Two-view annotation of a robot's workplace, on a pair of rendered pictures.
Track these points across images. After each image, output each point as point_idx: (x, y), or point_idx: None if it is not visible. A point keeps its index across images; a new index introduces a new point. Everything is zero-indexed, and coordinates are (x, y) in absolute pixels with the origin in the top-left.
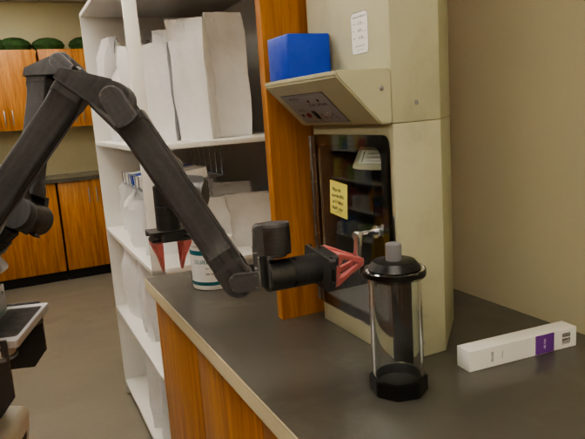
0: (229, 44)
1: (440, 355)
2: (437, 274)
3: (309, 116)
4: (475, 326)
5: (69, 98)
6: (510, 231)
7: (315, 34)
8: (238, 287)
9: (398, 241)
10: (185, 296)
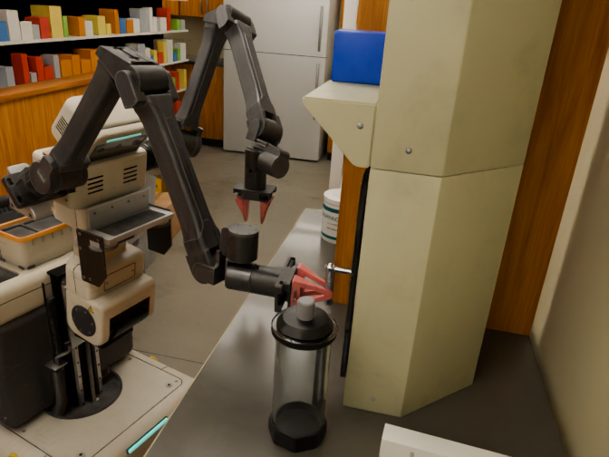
0: None
1: (386, 420)
2: (403, 343)
3: None
4: (476, 407)
5: (105, 73)
6: (590, 325)
7: (371, 34)
8: (198, 274)
9: (356, 294)
10: (304, 240)
